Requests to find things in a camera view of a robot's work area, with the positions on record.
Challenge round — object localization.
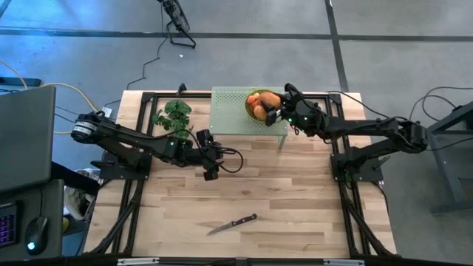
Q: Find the backlit keyboard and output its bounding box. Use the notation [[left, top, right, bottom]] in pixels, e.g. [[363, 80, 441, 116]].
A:
[[0, 202, 19, 248]]

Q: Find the green potted plant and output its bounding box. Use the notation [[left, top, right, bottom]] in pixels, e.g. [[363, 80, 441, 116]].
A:
[[152, 98, 194, 140]]

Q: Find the white plastic bag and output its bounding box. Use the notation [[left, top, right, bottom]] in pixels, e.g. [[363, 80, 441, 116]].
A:
[[64, 168, 97, 221]]

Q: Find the black metal table frame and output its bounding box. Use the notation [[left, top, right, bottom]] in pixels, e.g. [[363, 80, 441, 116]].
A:
[[84, 90, 399, 258]]

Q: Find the black floor fan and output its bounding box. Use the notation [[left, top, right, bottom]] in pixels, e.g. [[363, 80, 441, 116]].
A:
[[157, 0, 197, 49]]

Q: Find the green colander bowl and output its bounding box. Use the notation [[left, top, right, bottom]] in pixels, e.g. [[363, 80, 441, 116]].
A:
[[244, 88, 285, 123]]

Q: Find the grey desk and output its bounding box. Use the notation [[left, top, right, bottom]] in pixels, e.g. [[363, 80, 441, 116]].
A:
[[0, 179, 66, 259]]

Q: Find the silver bracket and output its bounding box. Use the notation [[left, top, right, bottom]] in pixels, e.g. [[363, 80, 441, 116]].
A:
[[117, 257, 160, 266], [323, 258, 365, 266]]

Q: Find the looped black cable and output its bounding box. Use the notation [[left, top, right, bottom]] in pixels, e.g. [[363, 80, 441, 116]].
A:
[[408, 86, 473, 123]]

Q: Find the black metal stand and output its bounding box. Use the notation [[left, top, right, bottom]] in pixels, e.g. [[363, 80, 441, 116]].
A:
[[413, 101, 473, 215]]

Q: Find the yellow cable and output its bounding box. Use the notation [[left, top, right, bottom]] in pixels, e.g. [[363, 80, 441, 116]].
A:
[[0, 61, 103, 134]]

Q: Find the black-handled kitchen knife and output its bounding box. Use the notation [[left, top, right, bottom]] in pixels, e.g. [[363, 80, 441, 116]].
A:
[[206, 213, 258, 236]]

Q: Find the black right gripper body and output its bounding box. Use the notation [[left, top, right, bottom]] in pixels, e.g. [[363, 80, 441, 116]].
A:
[[280, 92, 328, 134]]

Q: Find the pale green perforated shelf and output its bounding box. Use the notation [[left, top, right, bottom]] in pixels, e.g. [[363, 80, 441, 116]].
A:
[[208, 86, 289, 149]]

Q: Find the black flat bar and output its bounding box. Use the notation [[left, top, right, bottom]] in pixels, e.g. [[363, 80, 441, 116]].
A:
[[0, 76, 42, 88]]

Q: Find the black fan cable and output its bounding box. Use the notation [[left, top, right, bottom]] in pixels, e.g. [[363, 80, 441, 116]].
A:
[[126, 3, 169, 89]]

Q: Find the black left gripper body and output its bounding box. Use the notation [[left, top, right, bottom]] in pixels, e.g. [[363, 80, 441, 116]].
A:
[[195, 128, 219, 182]]

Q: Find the black computer mouse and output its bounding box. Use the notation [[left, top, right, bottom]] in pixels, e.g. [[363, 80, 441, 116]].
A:
[[24, 216, 49, 256]]

